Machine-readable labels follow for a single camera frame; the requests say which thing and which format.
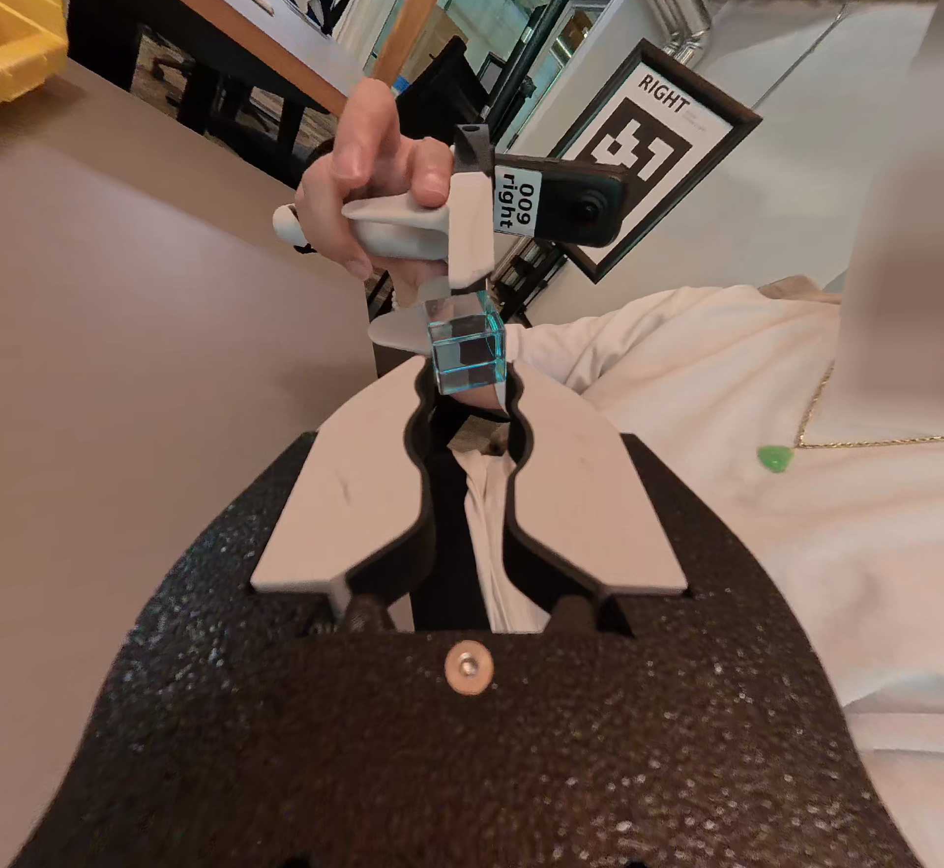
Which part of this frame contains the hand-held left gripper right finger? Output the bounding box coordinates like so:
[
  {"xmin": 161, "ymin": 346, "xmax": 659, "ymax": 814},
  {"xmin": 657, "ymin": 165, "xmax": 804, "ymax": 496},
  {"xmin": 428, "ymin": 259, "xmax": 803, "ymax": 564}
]
[{"xmin": 505, "ymin": 359, "xmax": 690, "ymax": 607}]

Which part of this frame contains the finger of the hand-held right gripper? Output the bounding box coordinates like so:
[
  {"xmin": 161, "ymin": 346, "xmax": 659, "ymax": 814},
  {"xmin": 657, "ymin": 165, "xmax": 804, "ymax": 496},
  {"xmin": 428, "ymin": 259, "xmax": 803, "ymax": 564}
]
[{"xmin": 446, "ymin": 171, "xmax": 497, "ymax": 291}]

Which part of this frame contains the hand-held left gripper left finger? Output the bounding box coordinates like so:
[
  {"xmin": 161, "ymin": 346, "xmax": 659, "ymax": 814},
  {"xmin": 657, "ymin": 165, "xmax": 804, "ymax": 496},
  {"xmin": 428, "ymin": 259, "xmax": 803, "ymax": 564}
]
[{"xmin": 251, "ymin": 358, "xmax": 436, "ymax": 616}]

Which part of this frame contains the clear glass cube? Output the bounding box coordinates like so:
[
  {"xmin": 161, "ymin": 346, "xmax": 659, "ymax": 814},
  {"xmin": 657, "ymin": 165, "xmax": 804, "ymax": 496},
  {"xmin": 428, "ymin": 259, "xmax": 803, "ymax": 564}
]
[{"xmin": 424, "ymin": 290, "xmax": 508, "ymax": 397}]

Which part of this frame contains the yellow plastic bin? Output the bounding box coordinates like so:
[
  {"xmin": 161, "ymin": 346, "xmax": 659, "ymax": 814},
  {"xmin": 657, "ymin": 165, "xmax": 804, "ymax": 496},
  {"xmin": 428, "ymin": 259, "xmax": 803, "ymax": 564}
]
[{"xmin": 0, "ymin": 0, "xmax": 69, "ymax": 102}]

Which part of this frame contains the person's right hand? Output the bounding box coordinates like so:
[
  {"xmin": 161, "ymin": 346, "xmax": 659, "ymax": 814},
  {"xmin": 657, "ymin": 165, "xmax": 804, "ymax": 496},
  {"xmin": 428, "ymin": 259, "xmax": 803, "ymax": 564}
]
[{"xmin": 295, "ymin": 78, "xmax": 454, "ymax": 281}]

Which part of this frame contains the black poster easel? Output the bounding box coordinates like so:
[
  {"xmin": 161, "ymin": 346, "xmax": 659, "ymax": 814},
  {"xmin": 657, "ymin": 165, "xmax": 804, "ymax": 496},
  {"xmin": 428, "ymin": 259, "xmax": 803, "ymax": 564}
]
[{"xmin": 487, "ymin": 234, "xmax": 569, "ymax": 327}]

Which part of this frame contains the black-framed marker poster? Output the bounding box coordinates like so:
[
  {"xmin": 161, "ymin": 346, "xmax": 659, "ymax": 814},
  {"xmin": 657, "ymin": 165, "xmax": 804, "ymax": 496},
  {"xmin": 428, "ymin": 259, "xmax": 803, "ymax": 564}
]
[{"xmin": 549, "ymin": 38, "xmax": 763, "ymax": 284}]

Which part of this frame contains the black office chair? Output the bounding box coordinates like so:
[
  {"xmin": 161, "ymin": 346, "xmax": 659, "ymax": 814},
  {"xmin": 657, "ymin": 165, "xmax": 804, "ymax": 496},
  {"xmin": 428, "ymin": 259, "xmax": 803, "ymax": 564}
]
[{"xmin": 394, "ymin": 35, "xmax": 473, "ymax": 146}]

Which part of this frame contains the person's white shirt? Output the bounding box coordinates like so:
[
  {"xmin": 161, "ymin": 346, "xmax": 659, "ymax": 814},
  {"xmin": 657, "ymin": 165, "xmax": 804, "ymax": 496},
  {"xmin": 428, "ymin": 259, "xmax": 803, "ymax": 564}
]
[{"xmin": 461, "ymin": 282, "xmax": 944, "ymax": 868}]

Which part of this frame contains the black tripod stand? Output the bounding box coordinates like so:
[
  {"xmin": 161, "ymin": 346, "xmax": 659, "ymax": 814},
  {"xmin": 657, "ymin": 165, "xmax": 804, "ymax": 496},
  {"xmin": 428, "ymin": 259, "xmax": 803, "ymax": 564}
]
[{"xmin": 487, "ymin": 0, "xmax": 580, "ymax": 154}]

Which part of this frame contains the grey-top wood-edged desk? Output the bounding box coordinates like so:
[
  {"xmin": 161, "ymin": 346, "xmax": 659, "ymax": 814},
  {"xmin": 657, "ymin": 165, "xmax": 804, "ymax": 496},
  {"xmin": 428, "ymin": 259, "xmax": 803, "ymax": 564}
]
[{"xmin": 77, "ymin": 0, "xmax": 351, "ymax": 118}]

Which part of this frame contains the green pendant necklace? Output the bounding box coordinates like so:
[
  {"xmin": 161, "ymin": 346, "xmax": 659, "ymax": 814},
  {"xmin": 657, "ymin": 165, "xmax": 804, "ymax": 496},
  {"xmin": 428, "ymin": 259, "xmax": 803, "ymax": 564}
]
[{"xmin": 758, "ymin": 359, "xmax": 944, "ymax": 474}]

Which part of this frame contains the slim wooden post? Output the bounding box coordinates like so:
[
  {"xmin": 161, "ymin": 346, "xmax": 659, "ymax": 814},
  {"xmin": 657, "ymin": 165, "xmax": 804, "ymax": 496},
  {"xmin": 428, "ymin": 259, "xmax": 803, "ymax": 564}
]
[{"xmin": 372, "ymin": 0, "xmax": 476, "ymax": 87}]

